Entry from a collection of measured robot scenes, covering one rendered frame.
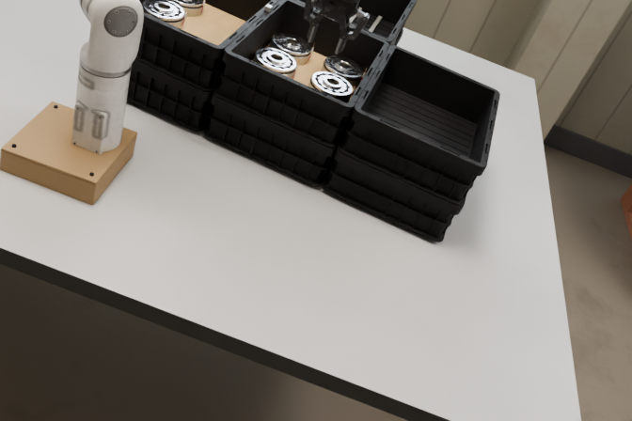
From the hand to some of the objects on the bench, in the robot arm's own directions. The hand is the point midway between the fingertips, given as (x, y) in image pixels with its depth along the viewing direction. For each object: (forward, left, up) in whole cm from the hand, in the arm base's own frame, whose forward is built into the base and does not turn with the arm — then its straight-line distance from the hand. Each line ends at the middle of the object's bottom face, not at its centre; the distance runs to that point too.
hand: (325, 40), depth 147 cm
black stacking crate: (+12, +34, -30) cm, 47 cm away
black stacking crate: (+8, -26, -31) cm, 42 cm away
